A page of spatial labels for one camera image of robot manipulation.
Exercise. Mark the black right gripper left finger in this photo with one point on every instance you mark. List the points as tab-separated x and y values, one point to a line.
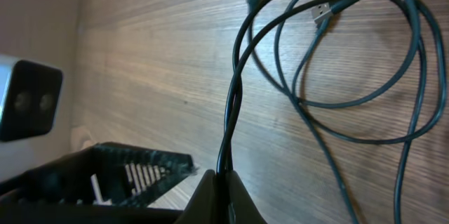
202	207

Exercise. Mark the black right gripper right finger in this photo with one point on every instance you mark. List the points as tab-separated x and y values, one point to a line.
241	208

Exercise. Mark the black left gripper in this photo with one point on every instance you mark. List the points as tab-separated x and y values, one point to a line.
105	183

